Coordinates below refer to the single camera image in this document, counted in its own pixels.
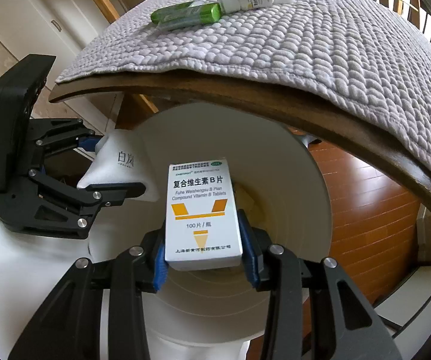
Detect white tissue pack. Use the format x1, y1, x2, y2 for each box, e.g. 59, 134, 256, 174
76, 129, 159, 203

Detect white orange medicine box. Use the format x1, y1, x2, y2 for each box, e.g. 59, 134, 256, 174
164, 158, 242, 271

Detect lavender quilted bedspread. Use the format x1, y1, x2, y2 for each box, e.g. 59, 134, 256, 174
57, 0, 431, 172

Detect green wipes pack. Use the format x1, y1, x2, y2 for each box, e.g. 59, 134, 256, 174
156, 3, 223, 31
150, 0, 204, 24

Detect wooden bed frame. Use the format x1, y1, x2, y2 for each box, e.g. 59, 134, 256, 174
50, 69, 431, 211

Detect white trash bin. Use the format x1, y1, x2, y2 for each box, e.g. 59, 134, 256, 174
0, 102, 332, 359

